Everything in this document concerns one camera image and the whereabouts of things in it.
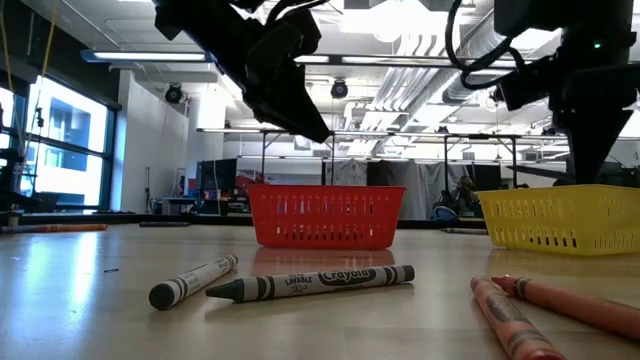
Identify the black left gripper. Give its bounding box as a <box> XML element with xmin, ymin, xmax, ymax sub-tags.
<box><xmin>219</xmin><ymin>9</ymin><xmax>335</xmax><ymax>145</ymax></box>

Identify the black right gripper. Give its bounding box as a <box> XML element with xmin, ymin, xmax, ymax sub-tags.
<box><xmin>548</xmin><ymin>47</ymin><xmax>640</xmax><ymax>185</ymax></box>

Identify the orange crayon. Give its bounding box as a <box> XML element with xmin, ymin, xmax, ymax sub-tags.
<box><xmin>491</xmin><ymin>274</ymin><xmax>640</xmax><ymax>344</ymax></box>
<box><xmin>469</xmin><ymin>275</ymin><xmax>567</xmax><ymax>360</ymax></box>
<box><xmin>29</xmin><ymin>223</ymin><xmax>110</xmax><ymax>234</ymax></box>

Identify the white fabric cover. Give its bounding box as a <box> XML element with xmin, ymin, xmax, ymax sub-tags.
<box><xmin>324</xmin><ymin>158</ymin><xmax>369</xmax><ymax>187</ymax></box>

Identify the yellow plastic basket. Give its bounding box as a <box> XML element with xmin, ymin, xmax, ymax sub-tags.
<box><xmin>474</xmin><ymin>183</ymin><xmax>640</xmax><ymax>258</ymax></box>

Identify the red background box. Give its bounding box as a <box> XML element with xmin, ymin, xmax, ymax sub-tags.
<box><xmin>234</xmin><ymin>174</ymin><xmax>251</xmax><ymax>207</ymax></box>

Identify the black computer monitor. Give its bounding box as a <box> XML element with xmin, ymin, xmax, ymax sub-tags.
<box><xmin>195</xmin><ymin>158</ymin><xmax>239</xmax><ymax>194</ymax></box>

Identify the red plastic basket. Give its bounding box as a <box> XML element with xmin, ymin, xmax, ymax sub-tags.
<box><xmin>245</xmin><ymin>183</ymin><xmax>407</xmax><ymax>250</ymax></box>

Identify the person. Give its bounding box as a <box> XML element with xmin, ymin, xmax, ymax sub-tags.
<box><xmin>452</xmin><ymin>174</ymin><xmax>480</xmax><ymax>214</ymax></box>

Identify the background desk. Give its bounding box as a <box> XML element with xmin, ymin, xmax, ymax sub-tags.
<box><xmin>160</xmin><ymin>196</ymin><xmax>201</xmax><ymax>216</ymax></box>

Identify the grey fabric curtain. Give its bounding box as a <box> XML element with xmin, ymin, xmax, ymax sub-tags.
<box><xmin>399</xmin><ymin>160</ymin><xmax>451</xmax><ymax>221</ymax></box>

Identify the black overhead light bar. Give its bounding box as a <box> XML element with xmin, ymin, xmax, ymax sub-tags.
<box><xmin>79</xmin><ymin>48</ymin><xmax>566</xmax><ymax>71</ymax></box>

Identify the blue round object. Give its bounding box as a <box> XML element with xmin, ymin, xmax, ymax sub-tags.
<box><xmin>431</xmin><ymin>205</ymin><xmax>459</xmax><ymax>222</ymax></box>

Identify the large dark-framed window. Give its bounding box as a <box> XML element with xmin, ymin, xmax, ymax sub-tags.
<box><xmin>0</xmin><ymin>74</ymin><xmax>121</xmax><ymax>214</ymax></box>

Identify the black equipment by window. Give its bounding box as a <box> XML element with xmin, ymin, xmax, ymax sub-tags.
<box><xmin>0</xmin><ymin>148</ymin><xmax>57</xmax><ymax>214</ymax></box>

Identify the black metal rig frame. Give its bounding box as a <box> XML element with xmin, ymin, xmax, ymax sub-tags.
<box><xmin>442</xmin><ymin>132</ymin><xmax>519</xmax><ymax>190</ymax></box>
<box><xmin>259</xmin><ymin>128</ymin><xmax>337</xmax><ymax>187</ymax></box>

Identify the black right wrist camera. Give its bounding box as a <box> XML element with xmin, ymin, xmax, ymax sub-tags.
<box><xmin>499</xmin><ymin>69</ymin><xmax>556</xmax><ymax>112</ymax></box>

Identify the silver ventilation duct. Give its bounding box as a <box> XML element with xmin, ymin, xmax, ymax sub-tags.
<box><xmin>442</xmin><ymin>14</ymin><xmax>501</xmax><ymax>105</ymax></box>

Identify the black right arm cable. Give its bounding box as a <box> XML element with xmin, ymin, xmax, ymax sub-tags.
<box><xmin>443</xmin><ymin>0</ymin><xmax>526</xmax><ymax>92</ymax></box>

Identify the yellow hanging cable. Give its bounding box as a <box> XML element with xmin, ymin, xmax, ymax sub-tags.
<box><xmin>22</xmin><ymin>0</ymin><xmax>60</xmax><ymax>151</ymax></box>
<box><xmin>0</xmin><ymin>0</ymin><xmax>25</xmax><ymax>151</ymax></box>

